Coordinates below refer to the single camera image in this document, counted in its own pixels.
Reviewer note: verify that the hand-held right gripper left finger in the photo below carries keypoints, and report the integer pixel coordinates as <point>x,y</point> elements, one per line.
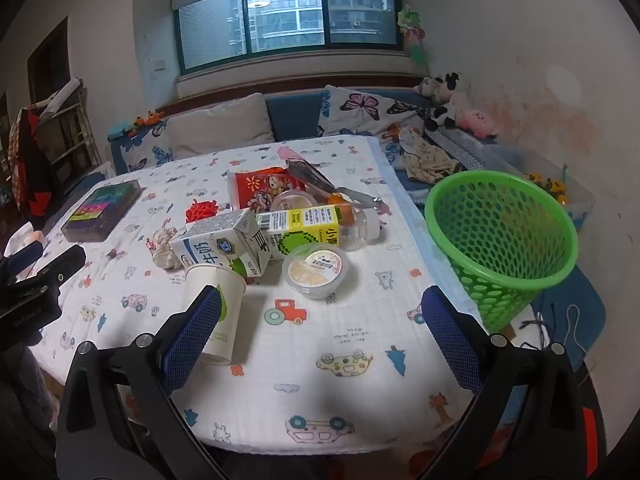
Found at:
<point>192,340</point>

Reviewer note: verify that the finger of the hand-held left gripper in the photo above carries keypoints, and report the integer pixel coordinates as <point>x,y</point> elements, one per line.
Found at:
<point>62,265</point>
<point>22,259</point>

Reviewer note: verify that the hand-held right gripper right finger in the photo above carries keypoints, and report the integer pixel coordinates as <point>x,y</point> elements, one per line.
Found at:
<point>450,345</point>

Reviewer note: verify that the white paper cup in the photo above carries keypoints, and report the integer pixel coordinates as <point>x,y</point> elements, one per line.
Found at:
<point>231,310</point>

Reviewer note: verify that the green plastic mesh basket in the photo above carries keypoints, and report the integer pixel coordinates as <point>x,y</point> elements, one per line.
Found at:
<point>480,280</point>

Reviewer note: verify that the clear wrapper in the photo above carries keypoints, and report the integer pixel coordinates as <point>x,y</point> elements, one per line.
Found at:
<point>165,255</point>

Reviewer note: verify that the blue white milk carton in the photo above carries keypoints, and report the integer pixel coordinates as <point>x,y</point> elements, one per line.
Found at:
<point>210,245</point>

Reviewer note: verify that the red mesh ball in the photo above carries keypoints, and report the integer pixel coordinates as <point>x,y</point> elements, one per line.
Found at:
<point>200,210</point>

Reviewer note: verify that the round plastic pudding cup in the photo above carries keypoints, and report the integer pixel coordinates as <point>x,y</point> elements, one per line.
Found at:
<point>292,202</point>
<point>315,272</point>

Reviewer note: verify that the clear plastic bottle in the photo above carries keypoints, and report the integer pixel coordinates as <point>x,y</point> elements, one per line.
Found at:
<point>360,227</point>

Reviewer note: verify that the yellow green drink carton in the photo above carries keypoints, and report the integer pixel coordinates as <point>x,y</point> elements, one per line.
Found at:
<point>300,237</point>

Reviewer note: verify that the red snack packet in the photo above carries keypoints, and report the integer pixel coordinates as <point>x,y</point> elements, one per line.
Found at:
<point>250,185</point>

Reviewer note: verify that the orange candy wrapper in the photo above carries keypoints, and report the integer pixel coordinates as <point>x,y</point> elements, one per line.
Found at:
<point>336,200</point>

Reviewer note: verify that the pink silver foil wrapper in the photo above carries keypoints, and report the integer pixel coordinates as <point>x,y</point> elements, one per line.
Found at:
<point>310,172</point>

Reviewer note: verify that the plastic case of coloured markers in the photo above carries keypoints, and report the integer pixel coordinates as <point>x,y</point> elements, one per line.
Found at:
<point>100,210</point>

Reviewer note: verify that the red black hanging garment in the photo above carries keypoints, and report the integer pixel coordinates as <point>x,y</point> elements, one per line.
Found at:
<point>27,160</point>

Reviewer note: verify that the metal shelf rack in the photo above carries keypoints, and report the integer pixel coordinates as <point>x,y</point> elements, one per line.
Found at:
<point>70,135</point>

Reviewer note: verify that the small butterfly print pillow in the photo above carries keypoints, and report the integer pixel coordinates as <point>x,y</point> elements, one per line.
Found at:
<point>145,152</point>

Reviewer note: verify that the blue floor mat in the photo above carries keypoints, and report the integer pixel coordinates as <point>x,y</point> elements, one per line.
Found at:
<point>585,300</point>

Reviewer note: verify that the green toy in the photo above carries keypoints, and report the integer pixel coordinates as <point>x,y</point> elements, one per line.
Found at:
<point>120,132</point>

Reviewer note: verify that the orange fox plush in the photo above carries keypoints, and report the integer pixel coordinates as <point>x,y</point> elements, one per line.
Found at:
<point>147,120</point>

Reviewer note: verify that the beige printed garment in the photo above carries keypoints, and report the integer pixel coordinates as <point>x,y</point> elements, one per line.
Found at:
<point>430,160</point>

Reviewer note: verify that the yellow toy vehicle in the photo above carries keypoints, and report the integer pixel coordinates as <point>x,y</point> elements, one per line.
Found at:
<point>552,187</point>

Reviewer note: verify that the blue white patterned cloth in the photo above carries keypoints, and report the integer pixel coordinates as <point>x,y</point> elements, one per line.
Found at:
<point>465,152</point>

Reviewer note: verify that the dark wooden door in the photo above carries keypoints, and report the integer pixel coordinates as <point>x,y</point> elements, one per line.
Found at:
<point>47,60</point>

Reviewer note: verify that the clear plastic storage box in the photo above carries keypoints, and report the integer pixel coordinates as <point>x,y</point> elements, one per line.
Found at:
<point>550,165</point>

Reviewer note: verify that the beige pillow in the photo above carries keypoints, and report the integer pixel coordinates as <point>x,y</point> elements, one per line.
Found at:
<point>220,125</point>

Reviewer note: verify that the pink plush toy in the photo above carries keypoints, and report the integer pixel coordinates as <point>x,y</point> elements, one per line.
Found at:
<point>477,122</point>

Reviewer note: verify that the black white cow plush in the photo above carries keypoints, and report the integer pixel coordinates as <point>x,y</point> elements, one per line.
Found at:
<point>445,110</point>

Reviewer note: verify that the blue sofa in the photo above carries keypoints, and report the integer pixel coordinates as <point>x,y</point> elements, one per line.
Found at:
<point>295,115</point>

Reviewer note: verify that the large butterfly print pillow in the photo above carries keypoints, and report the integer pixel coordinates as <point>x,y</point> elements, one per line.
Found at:
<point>360,105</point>

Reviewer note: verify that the grey plush toy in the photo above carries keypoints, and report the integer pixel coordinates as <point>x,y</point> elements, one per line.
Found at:
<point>427,87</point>

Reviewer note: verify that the colourful pinwheel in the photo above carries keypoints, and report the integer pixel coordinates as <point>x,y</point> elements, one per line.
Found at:
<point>412,30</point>

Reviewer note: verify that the window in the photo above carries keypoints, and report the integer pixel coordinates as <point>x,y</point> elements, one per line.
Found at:
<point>290,20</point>

